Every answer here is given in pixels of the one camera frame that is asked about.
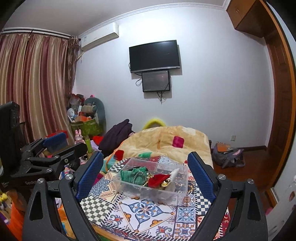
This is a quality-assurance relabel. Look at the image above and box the black white striped knit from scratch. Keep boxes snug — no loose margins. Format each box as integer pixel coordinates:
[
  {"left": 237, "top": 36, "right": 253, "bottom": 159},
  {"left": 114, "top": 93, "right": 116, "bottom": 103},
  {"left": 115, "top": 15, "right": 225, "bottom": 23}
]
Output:
[{"left": 127, "top": 166, "right": 148, "bottom": 174}]

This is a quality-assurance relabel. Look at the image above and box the red soft cloth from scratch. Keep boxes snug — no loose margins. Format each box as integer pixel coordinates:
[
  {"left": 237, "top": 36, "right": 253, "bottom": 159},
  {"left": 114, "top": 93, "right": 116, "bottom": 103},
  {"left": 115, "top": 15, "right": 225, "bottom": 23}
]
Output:
[{"left": 147, "top": 174, "right": 171, "bottom": 188}]

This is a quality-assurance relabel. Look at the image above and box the white soft cloth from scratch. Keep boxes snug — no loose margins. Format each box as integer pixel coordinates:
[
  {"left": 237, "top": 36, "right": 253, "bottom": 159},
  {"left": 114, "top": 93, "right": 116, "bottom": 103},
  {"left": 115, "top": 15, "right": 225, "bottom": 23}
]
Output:
[{"left": 165, "top": 168, "right": 180, "bottom": 192}]

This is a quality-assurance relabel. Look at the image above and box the red flat box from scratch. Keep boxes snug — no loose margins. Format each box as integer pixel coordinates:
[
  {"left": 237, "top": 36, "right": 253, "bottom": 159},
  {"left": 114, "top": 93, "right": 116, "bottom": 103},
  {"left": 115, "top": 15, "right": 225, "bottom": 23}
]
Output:
[{"left": 46, "top": 130, "right": 68, "bottom": 138}]

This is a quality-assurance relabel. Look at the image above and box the pink bunny plush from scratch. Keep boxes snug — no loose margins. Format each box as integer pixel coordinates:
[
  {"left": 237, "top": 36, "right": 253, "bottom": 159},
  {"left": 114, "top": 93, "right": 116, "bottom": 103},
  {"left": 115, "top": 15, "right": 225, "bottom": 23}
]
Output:
[{"left": 74, "top": 129, "right": 85, "bottom": 144}]

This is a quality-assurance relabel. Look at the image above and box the green cardboard box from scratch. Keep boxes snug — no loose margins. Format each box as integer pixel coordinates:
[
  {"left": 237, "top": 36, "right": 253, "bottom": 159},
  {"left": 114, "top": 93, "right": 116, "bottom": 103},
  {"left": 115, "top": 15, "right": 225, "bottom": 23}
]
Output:
[{"left": 70, "top": 119, "right": 103, "bottom": 137}]

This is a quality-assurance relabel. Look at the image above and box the dark purple clothing pile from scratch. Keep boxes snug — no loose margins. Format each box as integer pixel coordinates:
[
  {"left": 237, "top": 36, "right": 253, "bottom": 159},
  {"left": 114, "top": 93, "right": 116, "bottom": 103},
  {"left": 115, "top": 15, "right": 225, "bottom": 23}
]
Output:
[{"left": 98, "top": 119, "right": 133, "bottom": 158}]

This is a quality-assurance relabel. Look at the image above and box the grey green plush toy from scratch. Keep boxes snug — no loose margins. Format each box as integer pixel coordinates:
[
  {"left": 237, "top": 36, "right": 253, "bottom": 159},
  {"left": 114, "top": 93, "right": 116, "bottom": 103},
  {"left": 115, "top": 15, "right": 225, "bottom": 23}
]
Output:
[{"left": 81, "top": 97, "right": 106, "bottom": 133}]

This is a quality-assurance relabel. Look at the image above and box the green knit cloth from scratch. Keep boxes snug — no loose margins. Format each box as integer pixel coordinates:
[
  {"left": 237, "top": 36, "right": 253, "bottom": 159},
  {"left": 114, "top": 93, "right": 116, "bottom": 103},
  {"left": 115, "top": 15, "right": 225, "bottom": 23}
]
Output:
[{"left": 120, "top": 170, "right": 149, "bottom": 186}]

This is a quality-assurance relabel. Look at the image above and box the patterned patchwork tablecloth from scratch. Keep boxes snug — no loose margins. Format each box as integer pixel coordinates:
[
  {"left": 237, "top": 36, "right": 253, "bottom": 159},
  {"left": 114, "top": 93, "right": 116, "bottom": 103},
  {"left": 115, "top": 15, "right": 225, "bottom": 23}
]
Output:
[{"left": 79, "top": 155, "right": 232, "bottom": 241}]

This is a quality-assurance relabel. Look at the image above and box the grey backpack on floor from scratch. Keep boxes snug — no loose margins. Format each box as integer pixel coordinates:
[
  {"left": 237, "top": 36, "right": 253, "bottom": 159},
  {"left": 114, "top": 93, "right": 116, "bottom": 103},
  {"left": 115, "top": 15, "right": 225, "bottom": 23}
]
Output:
[{"left": 212, "top": 142, "right": 245, "bottom": 169}]

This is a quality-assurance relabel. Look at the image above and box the striped red beige curtain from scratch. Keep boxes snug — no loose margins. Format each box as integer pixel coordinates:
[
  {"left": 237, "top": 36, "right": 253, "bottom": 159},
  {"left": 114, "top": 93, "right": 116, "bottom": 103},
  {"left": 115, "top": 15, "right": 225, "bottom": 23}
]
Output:
[{"left": 1, "top": 33, "right": 80, "bottom": 145}]

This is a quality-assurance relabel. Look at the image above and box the yellow green fuzzy object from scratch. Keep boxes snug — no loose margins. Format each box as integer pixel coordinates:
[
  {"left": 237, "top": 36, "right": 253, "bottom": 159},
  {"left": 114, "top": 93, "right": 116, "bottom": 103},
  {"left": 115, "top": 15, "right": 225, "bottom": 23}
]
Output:
[{"left": 142, "top": 118, "right": 166, "bottom": 130}]

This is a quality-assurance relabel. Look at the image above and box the clear plastic storage box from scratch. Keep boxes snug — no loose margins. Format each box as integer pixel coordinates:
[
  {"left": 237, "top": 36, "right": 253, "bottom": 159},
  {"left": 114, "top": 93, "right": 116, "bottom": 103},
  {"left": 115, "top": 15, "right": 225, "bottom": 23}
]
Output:
[{"left": 113, "top": 158, "right": 189, "bottom": 206}]

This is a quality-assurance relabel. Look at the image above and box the beige colourful blanket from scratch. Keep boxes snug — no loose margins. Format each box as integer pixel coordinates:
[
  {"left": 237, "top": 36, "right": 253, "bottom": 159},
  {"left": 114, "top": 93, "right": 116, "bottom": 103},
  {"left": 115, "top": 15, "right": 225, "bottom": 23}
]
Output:
[{"left": 100, "top": 126, "right": 213, "bottom": 174}]

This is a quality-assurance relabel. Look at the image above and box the white air conditioner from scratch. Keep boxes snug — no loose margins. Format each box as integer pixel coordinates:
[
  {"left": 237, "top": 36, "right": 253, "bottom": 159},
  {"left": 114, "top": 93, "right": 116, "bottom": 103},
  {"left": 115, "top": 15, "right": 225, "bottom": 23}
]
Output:
[{"left": 80, "top": 23, "right": 119, "bottom": 52}]

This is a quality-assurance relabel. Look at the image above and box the small black wall monitor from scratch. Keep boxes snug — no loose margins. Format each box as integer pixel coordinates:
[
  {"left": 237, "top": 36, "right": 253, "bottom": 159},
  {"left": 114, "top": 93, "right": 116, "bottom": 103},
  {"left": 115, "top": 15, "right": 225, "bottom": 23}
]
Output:
[{"left": 142, "top": 70, "right": 171, "bottom": 92}]

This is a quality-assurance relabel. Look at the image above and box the wall mounted black television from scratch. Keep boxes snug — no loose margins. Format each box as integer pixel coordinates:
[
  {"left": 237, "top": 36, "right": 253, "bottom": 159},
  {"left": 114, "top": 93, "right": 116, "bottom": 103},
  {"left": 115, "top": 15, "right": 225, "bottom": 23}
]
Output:
[{"left": 129, "top": 40, "right": 181, "bottom": 73}]

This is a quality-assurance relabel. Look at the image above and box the brown wooden door frame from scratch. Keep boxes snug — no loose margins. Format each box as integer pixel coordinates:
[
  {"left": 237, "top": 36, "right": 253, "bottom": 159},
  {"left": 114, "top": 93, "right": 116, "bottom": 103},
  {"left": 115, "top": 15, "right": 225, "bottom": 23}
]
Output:
[{"left": 260, "top": 1, "right": 295, "bottom": 189}]

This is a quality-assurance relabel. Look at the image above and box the brown wooden wall cabinet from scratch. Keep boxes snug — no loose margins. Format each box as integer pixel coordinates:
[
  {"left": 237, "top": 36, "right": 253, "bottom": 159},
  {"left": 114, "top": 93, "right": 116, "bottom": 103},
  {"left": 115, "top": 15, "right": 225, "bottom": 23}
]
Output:
[{"left": 227, "top": 0, "right": 276, "bottom": 38}]

